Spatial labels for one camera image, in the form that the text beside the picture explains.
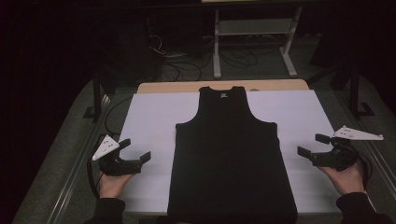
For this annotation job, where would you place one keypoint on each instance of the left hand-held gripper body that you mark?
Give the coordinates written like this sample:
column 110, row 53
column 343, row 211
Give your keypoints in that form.
column 120, row 167

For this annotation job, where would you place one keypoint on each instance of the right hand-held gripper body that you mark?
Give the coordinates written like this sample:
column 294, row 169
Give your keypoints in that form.
column 337, row 158

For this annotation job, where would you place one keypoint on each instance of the black tank top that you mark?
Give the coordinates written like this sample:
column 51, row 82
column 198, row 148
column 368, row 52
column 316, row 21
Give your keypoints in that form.
column 230, row 155

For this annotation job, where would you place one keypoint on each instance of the person's left hand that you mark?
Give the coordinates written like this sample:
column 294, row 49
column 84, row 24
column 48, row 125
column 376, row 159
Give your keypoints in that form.
column 111, row 186

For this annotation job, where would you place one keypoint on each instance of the person's right hand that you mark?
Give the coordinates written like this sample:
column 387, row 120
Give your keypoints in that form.
column 348, row 182

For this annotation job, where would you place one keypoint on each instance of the white table cover board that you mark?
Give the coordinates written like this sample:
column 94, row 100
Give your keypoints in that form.
column 149, row 124

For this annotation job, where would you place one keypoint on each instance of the black metal stand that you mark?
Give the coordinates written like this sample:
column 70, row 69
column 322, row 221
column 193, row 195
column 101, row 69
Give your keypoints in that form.
column 96, row 93
column 354, row 93

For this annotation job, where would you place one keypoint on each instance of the light wooden table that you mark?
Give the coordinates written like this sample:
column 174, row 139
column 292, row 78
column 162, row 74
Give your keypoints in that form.
column 174, row 87

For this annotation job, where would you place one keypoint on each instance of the metal floor rail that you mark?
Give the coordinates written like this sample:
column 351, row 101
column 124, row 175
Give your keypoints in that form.
column 70, row 189
column 384, row 169

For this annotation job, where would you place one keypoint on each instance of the white metal frame desk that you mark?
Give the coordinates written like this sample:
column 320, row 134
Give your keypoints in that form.
column 217, row 46

